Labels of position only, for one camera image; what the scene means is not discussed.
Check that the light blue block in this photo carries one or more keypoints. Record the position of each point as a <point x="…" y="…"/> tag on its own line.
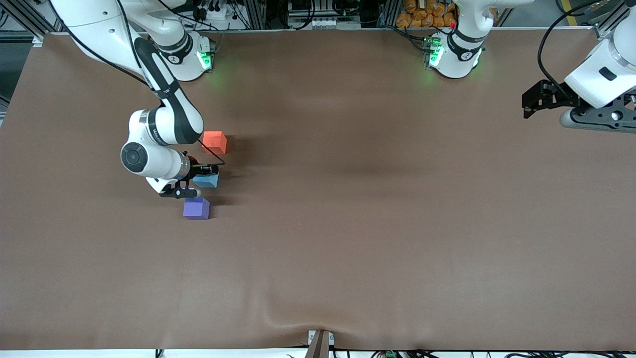
<point x="207" y="180"/>

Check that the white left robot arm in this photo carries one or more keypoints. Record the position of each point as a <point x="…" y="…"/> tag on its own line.
<point x="454" y="54"/>

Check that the orange block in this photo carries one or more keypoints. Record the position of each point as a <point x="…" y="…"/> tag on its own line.
<point x="216" y="141"/>

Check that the purple block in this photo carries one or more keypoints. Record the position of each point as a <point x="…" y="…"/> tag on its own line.
<point x="196" y="208"/>

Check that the orange bags pile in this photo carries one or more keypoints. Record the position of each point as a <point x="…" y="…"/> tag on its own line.
<point x="425" y="14"/>

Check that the brown table cover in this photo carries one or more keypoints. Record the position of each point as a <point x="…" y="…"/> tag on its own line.
<point x="318" y="258"/>

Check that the aluminium frame post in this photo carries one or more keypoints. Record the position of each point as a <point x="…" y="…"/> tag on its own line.
<point x="608" y="20"/>
<point x="30" y="22"/>

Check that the metal table clamp bracket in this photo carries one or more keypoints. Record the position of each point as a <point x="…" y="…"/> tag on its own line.
<point x="319" y="344"/>

